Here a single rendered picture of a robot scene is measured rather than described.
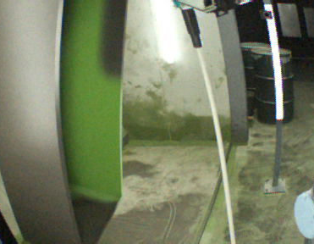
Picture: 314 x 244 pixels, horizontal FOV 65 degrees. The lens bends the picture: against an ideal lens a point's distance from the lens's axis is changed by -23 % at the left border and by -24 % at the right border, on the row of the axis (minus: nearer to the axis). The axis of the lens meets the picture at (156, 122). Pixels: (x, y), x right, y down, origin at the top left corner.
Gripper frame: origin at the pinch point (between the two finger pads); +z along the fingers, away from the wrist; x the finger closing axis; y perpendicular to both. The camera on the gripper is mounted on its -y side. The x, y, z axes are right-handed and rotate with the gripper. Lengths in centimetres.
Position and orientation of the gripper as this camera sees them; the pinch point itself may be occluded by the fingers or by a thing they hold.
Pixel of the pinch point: (182, 3)
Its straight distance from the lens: 84.2
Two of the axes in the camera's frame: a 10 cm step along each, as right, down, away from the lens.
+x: -4.8, -5.3, 6.9
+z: -8.4, 5.0, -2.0
